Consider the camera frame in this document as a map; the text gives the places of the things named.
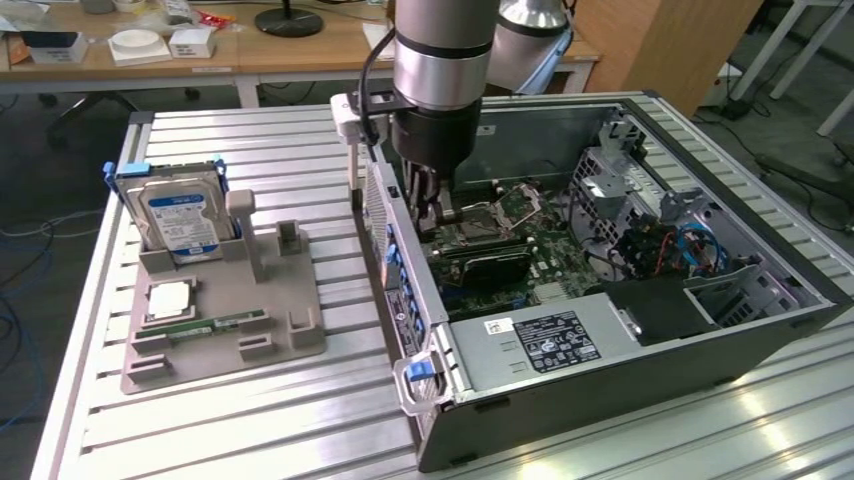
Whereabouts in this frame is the silver CPU chip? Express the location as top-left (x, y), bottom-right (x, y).
top-left (147, 283), bottom-right (192, 317)

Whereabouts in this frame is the black round lamp base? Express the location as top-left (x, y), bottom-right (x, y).
top-left (254, 0), bottom-right (326, 38)

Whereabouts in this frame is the blue wire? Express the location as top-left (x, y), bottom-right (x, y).
top-left (677, 222), bottom-right (733, 277)

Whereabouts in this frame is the CPU socket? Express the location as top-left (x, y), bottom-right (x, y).
top-left (458, 203), bottom-right (514, 245)

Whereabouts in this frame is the white metal table frame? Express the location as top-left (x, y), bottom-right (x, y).
top-left (729, 0), bottom-right (854, 137)

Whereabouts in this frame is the white box with round disc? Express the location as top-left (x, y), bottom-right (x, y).
top-left (106, 28), bottom-right (175, 67)

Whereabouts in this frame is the hard disk in blue carrier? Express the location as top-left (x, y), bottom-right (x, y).
top-left (100, 157), bottom-right (232, 266)

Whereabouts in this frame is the small white cardboard box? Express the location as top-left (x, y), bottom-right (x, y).
top-left (167, 27), bottom-right (219, 61)

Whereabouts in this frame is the grey plastic parts rack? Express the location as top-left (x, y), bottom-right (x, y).
top-left (119, 188), bottom-right (328, 396)

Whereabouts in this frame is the wooden desk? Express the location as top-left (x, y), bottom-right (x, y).
top-left (0, 0), bottom-right (602, 109)

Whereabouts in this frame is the grey disk bay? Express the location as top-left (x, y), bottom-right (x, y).
top-left (683, 263), bottom-right (803, 329)

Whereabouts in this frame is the metal socket cover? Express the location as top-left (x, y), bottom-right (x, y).
top-left (492, 182), bottom-right (546, 234)

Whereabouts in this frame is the white paper stack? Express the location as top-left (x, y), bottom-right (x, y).
top-left (362, 22), bottom-right (399, 62)

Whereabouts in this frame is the open black PC case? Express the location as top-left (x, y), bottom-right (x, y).
top-left (347, 97), bottom-right (854, 474)

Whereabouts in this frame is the green graphics card with fan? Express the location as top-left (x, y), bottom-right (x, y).
top-left (456, 244), bottom-right (535, 292)

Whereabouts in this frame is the black camera cable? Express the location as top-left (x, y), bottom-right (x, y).
top-left (356, 29), bottom-right (402, 147)

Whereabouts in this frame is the grey power supply unit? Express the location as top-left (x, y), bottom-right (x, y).
top-left (451, 292), bottom-right (643, 394)

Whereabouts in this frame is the green motherboard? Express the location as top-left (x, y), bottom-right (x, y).
top-left (399, 169), bottom-right (610, 322)

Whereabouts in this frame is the wooden cabinet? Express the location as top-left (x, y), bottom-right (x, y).
top-left (566, 0), bottom-right (766, 117)

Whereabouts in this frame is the red wire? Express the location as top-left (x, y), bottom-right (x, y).
top-left (655, 232), bottom-right (677, 277)

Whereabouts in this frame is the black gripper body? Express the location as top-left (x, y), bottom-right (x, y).
top-left (390, 99), bottom-right (483, 184)

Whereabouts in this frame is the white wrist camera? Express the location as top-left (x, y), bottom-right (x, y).
top-left (331, 92), bottom-right (392, 147)

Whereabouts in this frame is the black and white box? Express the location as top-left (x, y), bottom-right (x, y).
top-left (19, 30), bottom-right (90, 65)

